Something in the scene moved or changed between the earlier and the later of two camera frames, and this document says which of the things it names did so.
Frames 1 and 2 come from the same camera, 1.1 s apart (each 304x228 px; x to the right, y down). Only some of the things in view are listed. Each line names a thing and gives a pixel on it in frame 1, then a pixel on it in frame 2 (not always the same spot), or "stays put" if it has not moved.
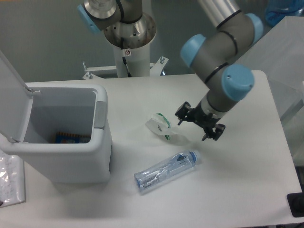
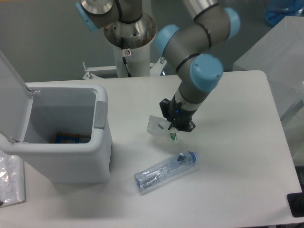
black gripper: [206, 120] to [180, 118]
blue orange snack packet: [62, 137] stays put
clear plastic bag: [12, 180] stays put
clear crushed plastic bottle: [148, 177] stays put
